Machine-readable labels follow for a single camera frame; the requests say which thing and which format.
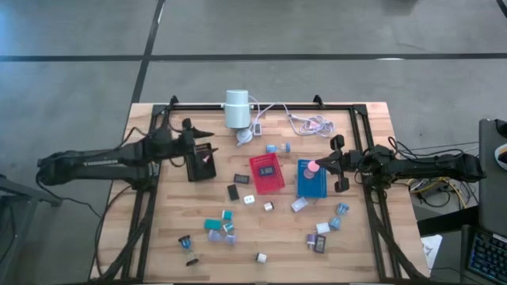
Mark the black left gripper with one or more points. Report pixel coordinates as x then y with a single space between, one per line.
186 138

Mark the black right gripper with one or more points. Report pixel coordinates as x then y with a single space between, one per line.
342 164

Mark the pink hourglass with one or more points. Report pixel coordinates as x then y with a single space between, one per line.
313 166

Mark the pink USB charger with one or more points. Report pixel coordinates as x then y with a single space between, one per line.
206 158

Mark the white rectangular box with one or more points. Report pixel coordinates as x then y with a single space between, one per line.
300 204

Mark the small black box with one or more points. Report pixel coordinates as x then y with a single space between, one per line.
233 192

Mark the blue digital thermometer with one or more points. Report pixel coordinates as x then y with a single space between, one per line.
267 171

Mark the teal white USB charger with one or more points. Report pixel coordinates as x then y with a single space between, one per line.
227 215
228 226

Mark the black hourglass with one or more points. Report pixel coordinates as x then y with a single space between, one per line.
185 241

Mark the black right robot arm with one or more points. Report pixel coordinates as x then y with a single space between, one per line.
428 164

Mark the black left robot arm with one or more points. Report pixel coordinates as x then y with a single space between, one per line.
99 162

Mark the blue plastic basket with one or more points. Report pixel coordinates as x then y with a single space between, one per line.
313 188

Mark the black plastic basket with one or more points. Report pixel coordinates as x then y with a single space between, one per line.
202 172

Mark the white cylindrical lamp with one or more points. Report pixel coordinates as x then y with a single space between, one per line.
237 109

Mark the red plastic basket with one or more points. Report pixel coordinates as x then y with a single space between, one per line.
273 186

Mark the white charger black band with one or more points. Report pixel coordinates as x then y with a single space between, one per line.
261 257
268 206

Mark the purple and white device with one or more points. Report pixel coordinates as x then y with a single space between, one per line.
320 244

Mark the teal power bank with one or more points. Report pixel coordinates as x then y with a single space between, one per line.
212 224

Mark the white paper sheet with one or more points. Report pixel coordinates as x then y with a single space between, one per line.
431 247

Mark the black operator desk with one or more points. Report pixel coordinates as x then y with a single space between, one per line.
491 198

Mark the white orange desk object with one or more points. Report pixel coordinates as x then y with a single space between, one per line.
503 156

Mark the small black desk object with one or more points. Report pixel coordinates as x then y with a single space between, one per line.
502 127

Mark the backlit computer keyboard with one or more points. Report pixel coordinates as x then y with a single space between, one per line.
489 257

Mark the grey side table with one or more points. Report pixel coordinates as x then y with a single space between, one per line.
24 194

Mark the black aluminium rig frame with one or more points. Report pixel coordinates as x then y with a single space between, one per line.
277 107

